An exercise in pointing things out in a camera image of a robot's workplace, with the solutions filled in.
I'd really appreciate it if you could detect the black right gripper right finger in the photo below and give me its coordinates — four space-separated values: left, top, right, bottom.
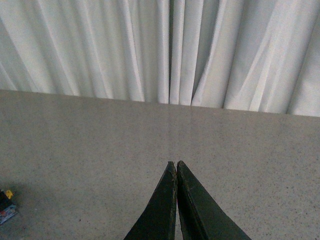
177 160 250 240

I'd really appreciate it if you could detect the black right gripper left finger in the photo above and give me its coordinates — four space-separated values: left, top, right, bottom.
125 161 178 240

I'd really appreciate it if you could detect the yellow mushroom push button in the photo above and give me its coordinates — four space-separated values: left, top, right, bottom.
0 189 19 225

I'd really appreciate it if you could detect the white pleated curtain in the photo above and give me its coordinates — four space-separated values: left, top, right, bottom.
0 0 320 116

